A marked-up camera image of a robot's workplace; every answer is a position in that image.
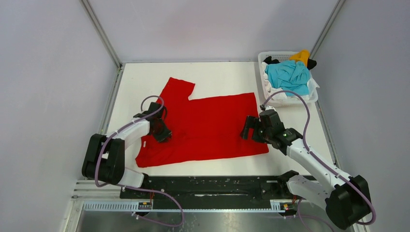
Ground red t shirt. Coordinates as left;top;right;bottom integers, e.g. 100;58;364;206
135;77;269;168

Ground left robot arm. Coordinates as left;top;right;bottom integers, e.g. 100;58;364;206
82;102;172;199

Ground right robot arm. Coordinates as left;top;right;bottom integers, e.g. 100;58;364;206
240;109;376;230

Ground teal t shirt in basket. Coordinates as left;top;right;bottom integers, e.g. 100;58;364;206
264;60;310;96

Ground white plastic laundry basket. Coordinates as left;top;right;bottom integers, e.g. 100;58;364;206
258;50;319;108

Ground black t shirt in basket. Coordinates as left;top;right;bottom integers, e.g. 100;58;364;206
263;56;317;70

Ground yellow t shirt in basket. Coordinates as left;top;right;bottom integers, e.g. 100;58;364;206
289;49;310;67

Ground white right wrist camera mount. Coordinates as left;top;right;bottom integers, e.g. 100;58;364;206
263;105;276;111

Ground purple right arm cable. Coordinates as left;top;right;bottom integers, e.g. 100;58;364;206
260;90;377;232

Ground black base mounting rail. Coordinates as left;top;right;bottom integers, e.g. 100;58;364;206
119;175;299;211

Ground white slotted cable duct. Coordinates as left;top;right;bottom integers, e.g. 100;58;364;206
83;201;285;213

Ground aluminium frame rails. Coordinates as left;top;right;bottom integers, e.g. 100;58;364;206
72;179;359;203

